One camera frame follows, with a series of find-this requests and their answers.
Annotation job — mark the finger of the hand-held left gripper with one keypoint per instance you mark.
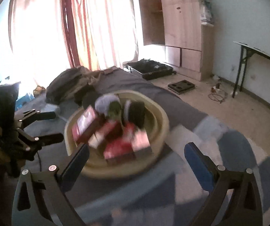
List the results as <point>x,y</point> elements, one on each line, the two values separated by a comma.
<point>52,139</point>
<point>45,115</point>

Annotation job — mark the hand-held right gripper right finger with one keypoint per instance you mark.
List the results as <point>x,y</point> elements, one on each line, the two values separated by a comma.
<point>201,167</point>

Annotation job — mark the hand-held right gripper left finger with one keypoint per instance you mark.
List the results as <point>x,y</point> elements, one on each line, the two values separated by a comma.
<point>75,162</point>

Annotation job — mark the thick red box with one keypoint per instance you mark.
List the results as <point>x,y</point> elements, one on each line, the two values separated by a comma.
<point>85,122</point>

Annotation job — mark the cream plastic basin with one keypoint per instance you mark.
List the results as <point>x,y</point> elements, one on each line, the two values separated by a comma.
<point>158,122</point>

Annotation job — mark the white plush toy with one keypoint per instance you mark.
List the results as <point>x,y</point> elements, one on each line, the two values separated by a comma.
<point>105,101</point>

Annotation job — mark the long red box grey end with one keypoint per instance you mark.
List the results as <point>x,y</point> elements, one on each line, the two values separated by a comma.
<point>142,143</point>

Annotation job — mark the large black white roll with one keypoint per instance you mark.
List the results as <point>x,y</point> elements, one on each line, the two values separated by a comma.
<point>136,113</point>

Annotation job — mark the light blue pouch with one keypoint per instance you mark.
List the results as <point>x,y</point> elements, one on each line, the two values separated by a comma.
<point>54,108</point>

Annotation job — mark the blue checked blanket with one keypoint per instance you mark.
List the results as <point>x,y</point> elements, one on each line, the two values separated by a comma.
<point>231,146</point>

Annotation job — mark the dark backpack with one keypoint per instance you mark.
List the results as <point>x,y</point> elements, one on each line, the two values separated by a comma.
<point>69,84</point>

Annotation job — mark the small brown flat object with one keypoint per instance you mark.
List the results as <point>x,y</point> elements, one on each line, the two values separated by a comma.
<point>108,71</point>

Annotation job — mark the black foam tray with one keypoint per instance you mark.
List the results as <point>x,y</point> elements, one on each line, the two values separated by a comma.
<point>181,86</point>

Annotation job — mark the pink striped curtain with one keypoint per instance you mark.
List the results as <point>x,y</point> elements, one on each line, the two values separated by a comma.
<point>43,28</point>

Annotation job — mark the black suitcase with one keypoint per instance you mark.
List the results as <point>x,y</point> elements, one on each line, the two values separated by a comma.
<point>149,69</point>

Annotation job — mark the black-legged folding table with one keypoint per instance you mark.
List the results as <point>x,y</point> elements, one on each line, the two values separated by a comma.
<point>255,49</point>

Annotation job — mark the wooden wardrobe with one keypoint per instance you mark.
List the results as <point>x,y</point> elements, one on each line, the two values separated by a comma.
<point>182,16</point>

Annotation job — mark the white plastic bag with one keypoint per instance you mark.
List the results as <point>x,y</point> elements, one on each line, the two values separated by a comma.
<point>207,13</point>

